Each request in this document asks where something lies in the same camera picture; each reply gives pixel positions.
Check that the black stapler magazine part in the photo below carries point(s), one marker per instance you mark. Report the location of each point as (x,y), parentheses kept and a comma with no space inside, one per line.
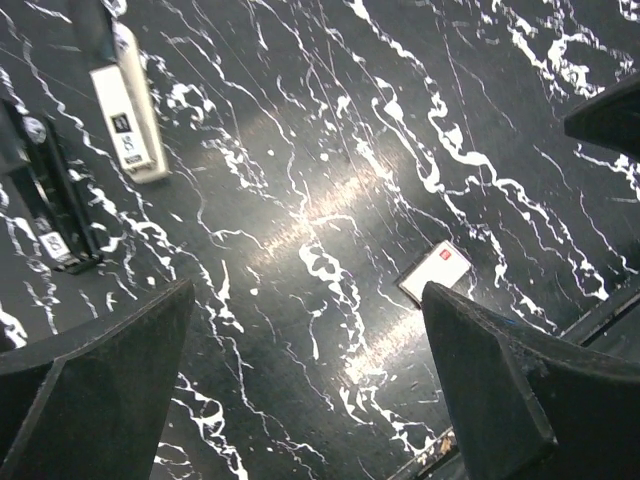
(33,157)

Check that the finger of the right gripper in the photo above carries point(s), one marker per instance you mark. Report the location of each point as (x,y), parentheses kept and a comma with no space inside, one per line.
(610,119)

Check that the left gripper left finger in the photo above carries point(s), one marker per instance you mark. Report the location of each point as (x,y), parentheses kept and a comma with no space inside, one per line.
(91,402)

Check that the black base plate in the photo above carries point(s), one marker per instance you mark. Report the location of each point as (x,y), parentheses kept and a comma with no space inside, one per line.
(525,400)

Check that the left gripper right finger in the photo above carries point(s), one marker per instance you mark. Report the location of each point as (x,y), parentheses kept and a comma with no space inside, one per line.
(540,390)

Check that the white staple box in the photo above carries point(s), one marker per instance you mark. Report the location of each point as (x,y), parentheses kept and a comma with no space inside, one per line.
(444,264)

